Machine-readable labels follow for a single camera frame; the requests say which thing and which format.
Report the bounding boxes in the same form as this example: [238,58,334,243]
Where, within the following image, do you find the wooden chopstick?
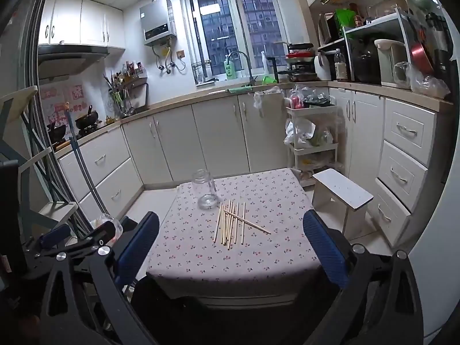
[220,203,225,245]
[213,204,221,243]
[224,200,231,246]
[241,202,246,245]
[234,202,239,245]
[229,201,236,248]
[227,200,234,250]
[225,210,271,234]

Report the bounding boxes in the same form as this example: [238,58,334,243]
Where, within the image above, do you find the clear glass jar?
[192,169,220,210]

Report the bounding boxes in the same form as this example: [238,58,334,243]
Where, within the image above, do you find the kitchen faucet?
[226,51,256,87]

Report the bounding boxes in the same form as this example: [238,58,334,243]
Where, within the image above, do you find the white step stool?
[312,168,373,240]

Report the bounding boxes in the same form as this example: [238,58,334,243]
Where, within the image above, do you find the cherry print tablecloth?
[147,168,321,287]

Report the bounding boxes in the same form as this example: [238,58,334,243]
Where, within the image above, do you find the black wok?
[75,105,98,130]

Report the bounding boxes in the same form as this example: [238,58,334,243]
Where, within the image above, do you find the white rolling cart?
[284,93,341,188]

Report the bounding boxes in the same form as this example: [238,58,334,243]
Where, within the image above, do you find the white plastic bag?
[253,86,285,118]

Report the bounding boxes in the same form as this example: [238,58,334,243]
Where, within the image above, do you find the black range hood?
[38,45,108,80]

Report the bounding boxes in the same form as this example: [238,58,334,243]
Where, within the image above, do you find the plastic bottle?
[334,48,348,81]

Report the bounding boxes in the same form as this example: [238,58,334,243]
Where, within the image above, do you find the stacked pots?
[277,43,318,83]

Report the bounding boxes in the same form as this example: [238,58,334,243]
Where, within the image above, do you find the green soap bottle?
[224,55,237,80]

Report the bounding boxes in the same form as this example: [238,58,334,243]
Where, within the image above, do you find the white electric kettle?
[374,39,407,88]

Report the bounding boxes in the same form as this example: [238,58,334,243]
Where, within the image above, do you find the red pan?
[410,42,434,76]

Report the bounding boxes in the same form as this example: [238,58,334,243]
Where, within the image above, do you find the grey water heater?
[139,0,177,46]

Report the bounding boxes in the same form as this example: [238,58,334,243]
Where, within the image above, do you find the black microwave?
[317,12,343,46]

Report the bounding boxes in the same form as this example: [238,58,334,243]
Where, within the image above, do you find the window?
[182,0,287,86]

